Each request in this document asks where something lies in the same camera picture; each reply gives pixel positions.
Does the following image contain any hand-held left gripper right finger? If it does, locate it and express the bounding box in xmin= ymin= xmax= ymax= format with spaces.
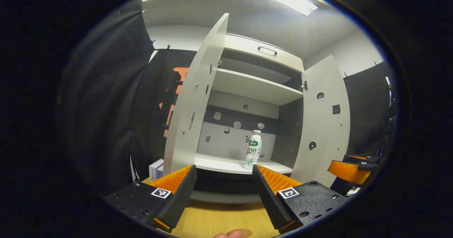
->
xmin=252 ymin=164 xmax=350 ymax=234

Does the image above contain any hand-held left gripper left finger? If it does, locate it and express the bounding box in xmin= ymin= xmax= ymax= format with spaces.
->
xmin=104 ymin=164 xmax=198 ymax=233

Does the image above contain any white door with headphones sticker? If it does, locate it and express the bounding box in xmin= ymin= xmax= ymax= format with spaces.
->
xmin=290 ymin=55 xmax=351 ymax=188

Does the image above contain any white bottle with green label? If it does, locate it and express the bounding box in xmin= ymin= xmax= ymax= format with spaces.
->
xmin=242 ymin=129 xmax=262 ymax=170

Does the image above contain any white cabinet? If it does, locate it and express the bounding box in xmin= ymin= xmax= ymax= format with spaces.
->
xmin=191 ymin=33 xmax=305 ymax=205

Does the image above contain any white door with camera sticker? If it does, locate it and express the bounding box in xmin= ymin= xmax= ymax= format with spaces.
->
xmin=163 ymin=13 xmax=230 ymax=177

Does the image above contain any white cabinet shelf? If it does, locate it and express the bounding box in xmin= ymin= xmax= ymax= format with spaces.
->
xmin=211 ymin=68 xmax=304 ymax=106

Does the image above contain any white blue cardboard box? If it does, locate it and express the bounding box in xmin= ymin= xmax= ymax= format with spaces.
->
xmin=149 ymin=158 xmax=165 ymax=181

